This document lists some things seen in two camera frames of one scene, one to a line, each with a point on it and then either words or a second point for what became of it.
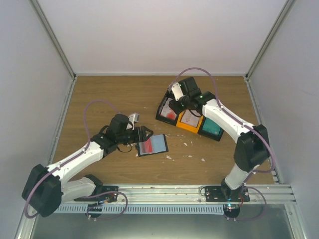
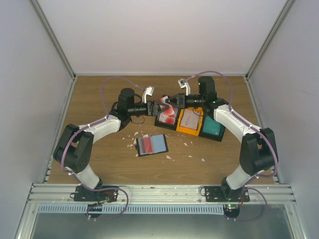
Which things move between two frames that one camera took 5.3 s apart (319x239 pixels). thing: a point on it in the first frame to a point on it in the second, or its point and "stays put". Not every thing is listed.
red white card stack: (167, 111) stays put
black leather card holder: (156, 144) stays put
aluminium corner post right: (270, 36) stays put
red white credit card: (146, 147) stays put
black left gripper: (142, 137) to (152, 110)
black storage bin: (168, 94) to (169, 126)
